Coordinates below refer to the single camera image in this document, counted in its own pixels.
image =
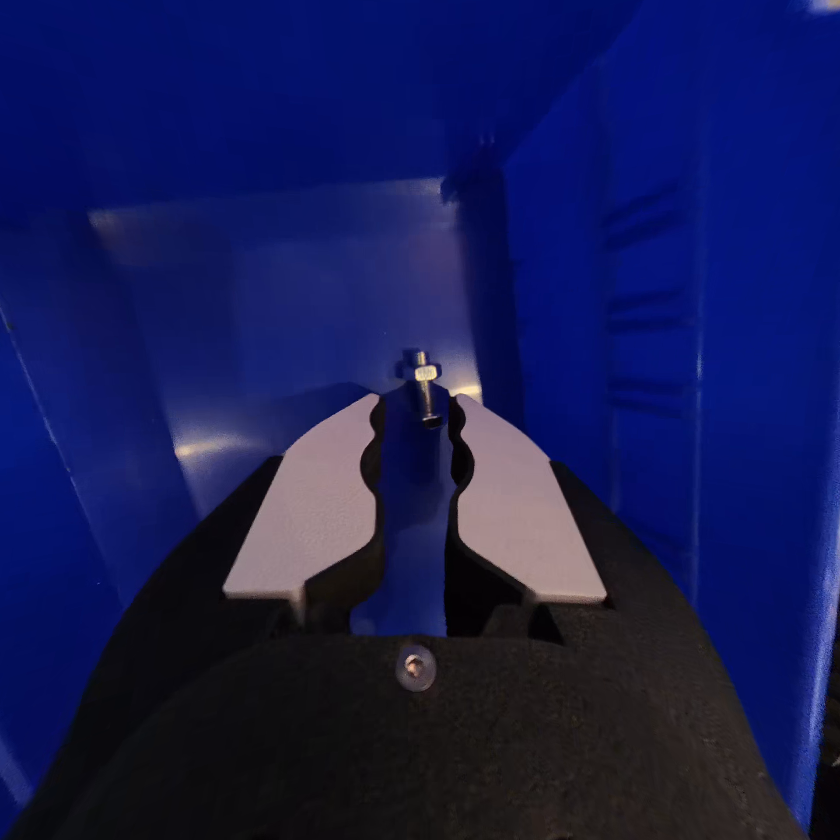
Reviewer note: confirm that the silver hex bolt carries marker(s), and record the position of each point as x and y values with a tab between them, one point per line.
425	400

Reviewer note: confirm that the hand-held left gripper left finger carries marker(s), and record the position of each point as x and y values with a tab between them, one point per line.
308	518

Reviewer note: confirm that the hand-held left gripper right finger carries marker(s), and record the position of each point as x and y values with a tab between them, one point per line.
525	518

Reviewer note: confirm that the silver hex nut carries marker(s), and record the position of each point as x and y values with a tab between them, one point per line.
420	373

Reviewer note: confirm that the blue plastic bin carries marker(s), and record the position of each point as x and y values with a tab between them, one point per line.
197	328

